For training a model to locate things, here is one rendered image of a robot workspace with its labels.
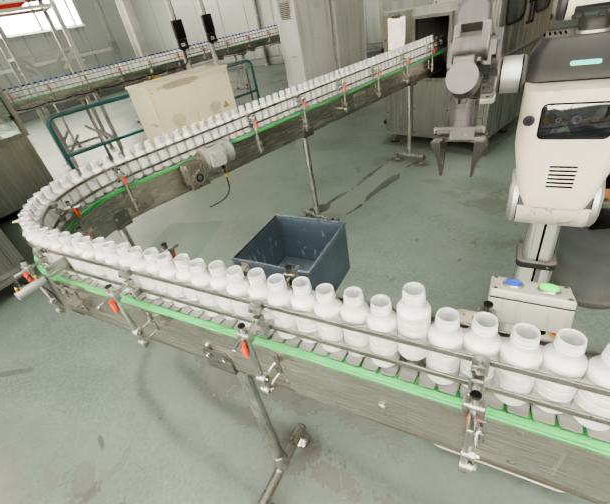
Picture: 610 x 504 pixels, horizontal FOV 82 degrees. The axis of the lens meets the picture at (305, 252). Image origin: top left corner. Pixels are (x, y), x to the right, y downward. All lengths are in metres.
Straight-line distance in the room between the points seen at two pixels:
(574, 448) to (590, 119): 0.70
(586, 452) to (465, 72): 0.68
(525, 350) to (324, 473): 1.27
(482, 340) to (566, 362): 0.12
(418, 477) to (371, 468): 0.19
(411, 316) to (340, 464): 1.22
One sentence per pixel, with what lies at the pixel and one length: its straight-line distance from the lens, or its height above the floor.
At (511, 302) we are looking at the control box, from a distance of 0.79.
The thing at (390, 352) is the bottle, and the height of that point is 1.05.
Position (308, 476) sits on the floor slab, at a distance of 1.79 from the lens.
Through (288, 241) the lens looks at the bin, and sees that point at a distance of 1.52.
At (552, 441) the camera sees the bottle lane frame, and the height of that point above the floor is 0.97.
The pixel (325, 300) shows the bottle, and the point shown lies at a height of 1.15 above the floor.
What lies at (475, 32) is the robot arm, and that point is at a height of 1.53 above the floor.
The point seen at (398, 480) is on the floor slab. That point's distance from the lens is 1.76.
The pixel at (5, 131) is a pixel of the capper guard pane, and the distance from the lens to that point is 5.86.
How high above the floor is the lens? 1.63
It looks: 35 degrees down
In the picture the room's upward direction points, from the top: 12 degrees counter-clockwise
